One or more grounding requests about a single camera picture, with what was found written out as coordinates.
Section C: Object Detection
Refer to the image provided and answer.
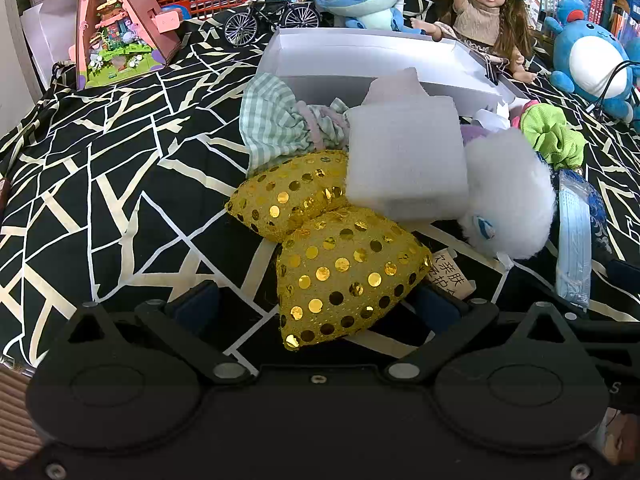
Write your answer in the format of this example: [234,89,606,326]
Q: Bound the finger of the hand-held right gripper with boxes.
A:
[567,312,640,357]

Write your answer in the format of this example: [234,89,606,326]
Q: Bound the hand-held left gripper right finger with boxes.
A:
[384,284,585,385]

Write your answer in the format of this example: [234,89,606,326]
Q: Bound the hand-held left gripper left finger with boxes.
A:
[67,281,252,386]

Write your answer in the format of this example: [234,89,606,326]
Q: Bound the gold sequined bow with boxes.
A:
[225,150,434,352]

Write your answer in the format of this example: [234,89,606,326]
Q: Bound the white fluffy plush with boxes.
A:
[459,127,557,262]

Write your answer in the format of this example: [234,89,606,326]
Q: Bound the white foam block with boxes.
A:
[347,67,471,222]

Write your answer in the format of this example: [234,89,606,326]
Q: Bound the white cardboard box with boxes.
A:
[257,27,529,117]

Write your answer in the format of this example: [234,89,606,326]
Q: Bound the person's right hand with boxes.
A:
[602,407,640,467]

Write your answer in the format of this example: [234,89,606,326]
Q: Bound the printed paper tag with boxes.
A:
[426,247,476,300]

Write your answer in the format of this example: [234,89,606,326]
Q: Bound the blue face mask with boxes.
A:
[555,168,594,309]

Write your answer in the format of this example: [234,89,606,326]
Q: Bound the black white patterned blanket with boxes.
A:
[0,0,640,377]

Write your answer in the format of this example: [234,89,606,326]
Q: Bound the black binder clip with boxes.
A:
[481,57,512,87]

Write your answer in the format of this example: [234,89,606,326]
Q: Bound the round blue mouse plush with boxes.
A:
[543,0,640,124]

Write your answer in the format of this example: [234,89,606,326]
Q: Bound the pink triangular house model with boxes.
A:
[68,0,182,90]

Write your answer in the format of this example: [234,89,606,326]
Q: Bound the miniature black bicycle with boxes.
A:
[223,0,321,48]

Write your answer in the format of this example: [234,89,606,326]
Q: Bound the long-haired baby doll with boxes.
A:
[410,0,540,84]

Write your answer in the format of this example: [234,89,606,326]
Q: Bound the white paper sheet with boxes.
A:
[20,0,78,88]

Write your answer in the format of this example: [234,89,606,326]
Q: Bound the black cable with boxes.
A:
[587,60,640,114]

